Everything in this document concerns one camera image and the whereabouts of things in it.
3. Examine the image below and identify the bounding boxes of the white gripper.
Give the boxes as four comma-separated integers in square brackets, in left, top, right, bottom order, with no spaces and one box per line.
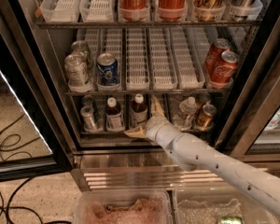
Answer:
[124,95,175,143]

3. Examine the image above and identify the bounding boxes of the brown bottle white cap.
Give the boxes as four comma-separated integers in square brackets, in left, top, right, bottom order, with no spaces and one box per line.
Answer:
[105,97,125,132]
[131,93,147,128]

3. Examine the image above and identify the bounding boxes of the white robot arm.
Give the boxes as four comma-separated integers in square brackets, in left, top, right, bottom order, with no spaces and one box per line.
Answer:
[130,93,280,217]

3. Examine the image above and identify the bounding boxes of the clear water bottle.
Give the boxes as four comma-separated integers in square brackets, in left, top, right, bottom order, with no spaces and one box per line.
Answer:
[174,96,197,131]

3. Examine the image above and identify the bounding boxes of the metal fridge base grille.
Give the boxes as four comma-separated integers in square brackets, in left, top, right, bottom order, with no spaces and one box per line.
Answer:
[70,151,280,192]

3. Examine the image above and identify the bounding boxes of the glass fridge door left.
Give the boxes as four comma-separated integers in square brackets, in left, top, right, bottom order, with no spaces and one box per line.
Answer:
[0,0,74,182]

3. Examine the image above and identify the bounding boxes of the white tray middle centre right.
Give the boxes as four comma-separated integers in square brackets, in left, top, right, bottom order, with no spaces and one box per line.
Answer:
[148,28,177,91]

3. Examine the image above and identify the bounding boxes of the gold can bottom front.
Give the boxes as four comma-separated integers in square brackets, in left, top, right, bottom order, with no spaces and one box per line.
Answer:
[195,104,217,128]

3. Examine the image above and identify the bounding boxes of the silver can bottom front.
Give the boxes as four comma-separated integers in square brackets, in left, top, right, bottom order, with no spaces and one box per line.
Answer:
[80,105,98,131]

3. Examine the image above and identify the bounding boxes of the gold can bottom rear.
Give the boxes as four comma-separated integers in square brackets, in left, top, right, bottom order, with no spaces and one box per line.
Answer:
[195,92,211,109]

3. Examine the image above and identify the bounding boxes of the silver can bottom rear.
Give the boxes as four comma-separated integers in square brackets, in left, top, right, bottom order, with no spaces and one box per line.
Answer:
[81,95,96,108]

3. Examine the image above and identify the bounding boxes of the blue pepsi can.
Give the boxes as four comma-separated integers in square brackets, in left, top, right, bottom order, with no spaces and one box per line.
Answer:
[97,52,119,86]

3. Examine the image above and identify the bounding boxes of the red cola can front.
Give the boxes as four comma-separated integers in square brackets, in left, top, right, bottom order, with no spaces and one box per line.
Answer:
[210,50,238,84]

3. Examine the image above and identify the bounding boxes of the white can middle front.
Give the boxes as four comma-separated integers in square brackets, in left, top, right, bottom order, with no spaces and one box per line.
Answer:
[64,54,91,92]

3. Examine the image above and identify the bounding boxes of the white can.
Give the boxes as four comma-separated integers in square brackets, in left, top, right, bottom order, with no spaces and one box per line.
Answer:
[64,54,91,92]
[71,40,91,63]

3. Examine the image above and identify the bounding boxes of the clear bin pink contents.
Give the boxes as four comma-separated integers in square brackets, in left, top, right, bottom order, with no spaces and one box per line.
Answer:
[72,189,173,224]

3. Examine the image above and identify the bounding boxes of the clear bin bubble wrap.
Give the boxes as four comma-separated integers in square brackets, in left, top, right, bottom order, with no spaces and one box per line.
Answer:
[172,185,280,224]

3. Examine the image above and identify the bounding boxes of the white can middle rear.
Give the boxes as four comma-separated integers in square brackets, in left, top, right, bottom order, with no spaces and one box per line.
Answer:
[71,40,91,63]

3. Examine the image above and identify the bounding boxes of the red cola can rear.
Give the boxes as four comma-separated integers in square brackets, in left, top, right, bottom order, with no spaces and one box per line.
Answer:
[204,38,231,75]

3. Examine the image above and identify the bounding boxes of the green can in bin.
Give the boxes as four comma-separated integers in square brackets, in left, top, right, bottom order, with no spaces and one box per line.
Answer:
[217,217,244,224]

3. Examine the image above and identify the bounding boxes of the white tray top left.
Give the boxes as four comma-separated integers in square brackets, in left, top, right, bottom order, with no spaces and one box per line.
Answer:
[40,0,80,22]

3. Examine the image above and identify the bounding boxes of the middle wire shelf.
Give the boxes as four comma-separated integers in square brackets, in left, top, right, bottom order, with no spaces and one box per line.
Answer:
[65,89,229,96]

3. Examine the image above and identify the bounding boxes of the wire shelf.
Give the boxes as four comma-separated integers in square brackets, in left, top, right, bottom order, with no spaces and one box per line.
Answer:
[65,89,229,96]
[36,20,261,29]

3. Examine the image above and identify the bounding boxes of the top wire shelf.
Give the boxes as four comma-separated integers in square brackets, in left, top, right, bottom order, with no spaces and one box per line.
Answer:
[36,20,261,29]

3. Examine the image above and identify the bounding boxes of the black floor cables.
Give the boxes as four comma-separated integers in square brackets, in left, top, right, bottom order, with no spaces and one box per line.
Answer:
[0,91,72,224]

